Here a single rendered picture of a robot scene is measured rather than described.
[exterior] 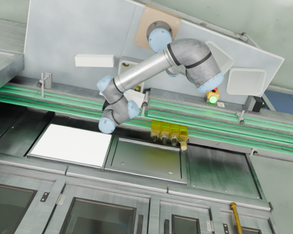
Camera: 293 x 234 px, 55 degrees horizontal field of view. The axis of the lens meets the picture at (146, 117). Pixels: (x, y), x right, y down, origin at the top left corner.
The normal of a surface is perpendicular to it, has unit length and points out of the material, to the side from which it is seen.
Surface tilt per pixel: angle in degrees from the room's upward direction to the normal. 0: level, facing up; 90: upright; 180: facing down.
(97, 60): 0
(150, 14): 5
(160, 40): 10
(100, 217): 90
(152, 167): 90
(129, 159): 90
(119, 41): 0
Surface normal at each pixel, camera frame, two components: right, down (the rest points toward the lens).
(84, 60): -0.07, 0.51
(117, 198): 0.17, -0.85
